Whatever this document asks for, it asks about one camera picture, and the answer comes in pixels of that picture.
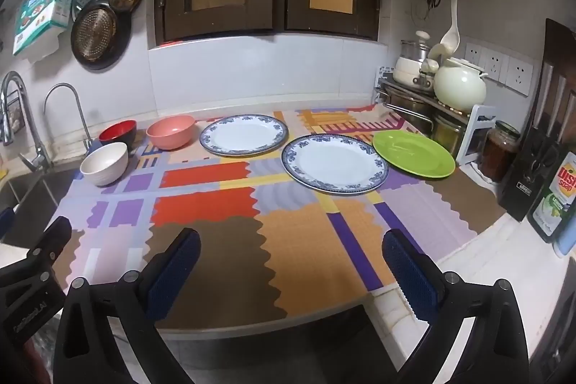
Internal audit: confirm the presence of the blue-rimmed white plate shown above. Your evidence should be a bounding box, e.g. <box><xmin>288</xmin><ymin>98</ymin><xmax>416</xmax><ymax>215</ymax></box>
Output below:
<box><xmin>281</xmin><ymin>134</ymin><xmax>389</xmax><ymax>195</ymax></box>
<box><xmin>199</xmin><ymin>114</ymin><xmax>289</xmax><ymax>157</ymax></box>

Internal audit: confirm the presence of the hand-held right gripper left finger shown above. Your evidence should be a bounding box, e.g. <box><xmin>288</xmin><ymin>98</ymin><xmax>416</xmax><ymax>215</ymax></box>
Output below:
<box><xmin>54</xmin><ymin>227</ymin><xmax>201</xmax><ymax>384</ymax></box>

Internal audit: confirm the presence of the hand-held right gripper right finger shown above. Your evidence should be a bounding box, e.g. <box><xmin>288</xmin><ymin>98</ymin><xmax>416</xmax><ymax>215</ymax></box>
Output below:
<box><xmin>382</xmin><ymin>230</ymin><xmax>530</xmax><ymax>384</ymax></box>

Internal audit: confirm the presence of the white plastic stand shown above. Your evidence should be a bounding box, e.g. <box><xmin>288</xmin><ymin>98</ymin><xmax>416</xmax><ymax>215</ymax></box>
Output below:
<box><xmin>456</xmin><ymin>104</ymin><xmax>498</xmax><ymax>167</ymax></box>

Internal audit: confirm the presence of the chrome gooseneck faucet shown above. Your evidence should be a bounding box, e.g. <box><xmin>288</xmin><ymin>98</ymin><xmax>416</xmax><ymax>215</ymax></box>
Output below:
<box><xmin>44</xmin><ymin>82</ymin><xmax>93</xmax><ymax>153</ymax></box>

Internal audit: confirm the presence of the blue bottle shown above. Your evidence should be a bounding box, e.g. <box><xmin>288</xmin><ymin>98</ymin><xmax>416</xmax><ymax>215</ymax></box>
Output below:
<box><xmin>553</xmin><ymin>204</ymin><xmax>576</xmax><ymax>259</ymax></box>

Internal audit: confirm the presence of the white bowl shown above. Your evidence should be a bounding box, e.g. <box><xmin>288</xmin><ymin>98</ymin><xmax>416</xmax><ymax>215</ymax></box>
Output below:
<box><xmin>80</xmin><ymin>142</ymin><xmax>129</xmax><ymax>187</ymax></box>

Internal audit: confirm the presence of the white wall outlet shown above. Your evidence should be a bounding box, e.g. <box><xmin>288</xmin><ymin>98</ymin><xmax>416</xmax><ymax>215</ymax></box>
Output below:
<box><xmin>505</xmin><ymin>57</ymin><xmax>536</xmax><ymax>97</ymax></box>
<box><xmin>479</xmin><ymin>49</ymin><xmax>509</xmax><ymax>83</ymax></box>
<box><xmin>463</xmin><ymin>42</ymin><xmax>483</xmax><ymax>68</ymax></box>

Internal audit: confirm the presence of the glass jar of brown sauce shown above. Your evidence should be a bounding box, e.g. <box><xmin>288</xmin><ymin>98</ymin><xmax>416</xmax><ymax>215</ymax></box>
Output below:
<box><xmin>478</xmin><ymin>121</ymin><xmax>522</xmax><ymax>182</ymax></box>

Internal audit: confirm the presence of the green plate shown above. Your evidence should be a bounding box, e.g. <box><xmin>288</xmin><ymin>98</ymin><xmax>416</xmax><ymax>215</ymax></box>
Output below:
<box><xmin>372</xmin><ymin>129</ymin><xmax>456</xmax><ymax>178</ymax></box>

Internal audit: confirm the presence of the white ladle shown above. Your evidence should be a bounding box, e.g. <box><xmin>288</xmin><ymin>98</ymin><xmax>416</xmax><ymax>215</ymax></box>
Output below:
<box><xmin>438</xmin><ymin>0</ymin><xmax>461</xmax><ymax>54</ymax></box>

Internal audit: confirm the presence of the colourful patterned mat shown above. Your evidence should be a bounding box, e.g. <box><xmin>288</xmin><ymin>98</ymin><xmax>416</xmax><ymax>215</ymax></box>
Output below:
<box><xmin>58</xmin><ymin>105</ymin><xmax>509</xmax><ymax>320</ymax></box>

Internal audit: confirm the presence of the wire sink basket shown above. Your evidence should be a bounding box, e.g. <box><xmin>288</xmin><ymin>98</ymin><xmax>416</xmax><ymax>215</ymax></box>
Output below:
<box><xmin>0</xmin><ymin>92</ymin><xmax>24</xmax><ymax>142</ymax></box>

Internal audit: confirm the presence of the teal and white box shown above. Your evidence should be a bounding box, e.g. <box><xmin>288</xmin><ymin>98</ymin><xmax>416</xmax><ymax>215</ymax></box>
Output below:
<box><xmin>13</xmin><ymin>0</ymin><xmax>80</xmax><ymax>61</ymax></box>

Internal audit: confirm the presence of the chrome pull-down faucet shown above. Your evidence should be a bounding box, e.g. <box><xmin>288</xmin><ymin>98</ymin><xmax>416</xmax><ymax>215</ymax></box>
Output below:
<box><xmin>0</xmin><ymin>71</ymin><xmax>53</xmax><ymax>173</ymax></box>

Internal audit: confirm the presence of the metal pot rack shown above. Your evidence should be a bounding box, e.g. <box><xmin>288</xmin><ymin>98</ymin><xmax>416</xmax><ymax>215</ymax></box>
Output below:
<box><xmin>375</xmin><ymin>69</ymin><xmax>478</xmax><ymax>156</ymax></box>

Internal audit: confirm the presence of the black frying pan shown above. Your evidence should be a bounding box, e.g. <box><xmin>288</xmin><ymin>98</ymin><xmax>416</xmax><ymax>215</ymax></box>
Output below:
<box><xmin>71</xmin><ymin>0</ymin><xmax>132</xmax><ymax>71</ymax></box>

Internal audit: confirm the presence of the steel sink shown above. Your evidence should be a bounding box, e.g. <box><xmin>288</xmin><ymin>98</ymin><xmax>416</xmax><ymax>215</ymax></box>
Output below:
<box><xmin>0</xmin><ymin>167</ymin><xmax>80</xmax><ymax>250</ymax></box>

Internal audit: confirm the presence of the red bowl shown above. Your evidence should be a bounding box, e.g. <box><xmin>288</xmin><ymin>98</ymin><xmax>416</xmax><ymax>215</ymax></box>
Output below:
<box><xmin>98</xmin><ymin>119</ymin><xmax>138</xmax><ymax>152</ymax></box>

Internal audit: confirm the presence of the pink bowl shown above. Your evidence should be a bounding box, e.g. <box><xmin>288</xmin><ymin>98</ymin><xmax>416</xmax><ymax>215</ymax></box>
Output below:
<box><xmin>146</xmin><ymin>115</ymin><xmax>197</xmax><ymax>151</ymax></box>

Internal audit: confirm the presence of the white plastic grid panel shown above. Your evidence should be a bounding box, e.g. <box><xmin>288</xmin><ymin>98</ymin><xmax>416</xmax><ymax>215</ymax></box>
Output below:
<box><xmin>375</xmin><ymin>66</ymin><xmax>397</xmax><ymax>89</ymax></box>

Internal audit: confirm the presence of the cream ceramic pot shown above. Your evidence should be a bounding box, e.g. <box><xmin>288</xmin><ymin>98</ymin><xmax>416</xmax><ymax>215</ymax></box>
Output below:
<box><xmin>433</xmin><ymin>57</ymin><xmax>489</xmax><ymax>112</ymax></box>

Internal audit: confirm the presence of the green dish soap bottle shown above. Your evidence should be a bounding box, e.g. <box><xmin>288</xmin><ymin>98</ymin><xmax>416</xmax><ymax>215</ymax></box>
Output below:
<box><xmin>527</xmin><ymin>150</ymin><xmax>576</xmax><ymax>244</ymax></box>

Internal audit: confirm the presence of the black knife block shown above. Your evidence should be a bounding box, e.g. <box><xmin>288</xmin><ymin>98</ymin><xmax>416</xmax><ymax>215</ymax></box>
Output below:
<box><xmin>499</xmin><ymin>19</ymin><xmax>576</xmax><ymax>223</ymax></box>

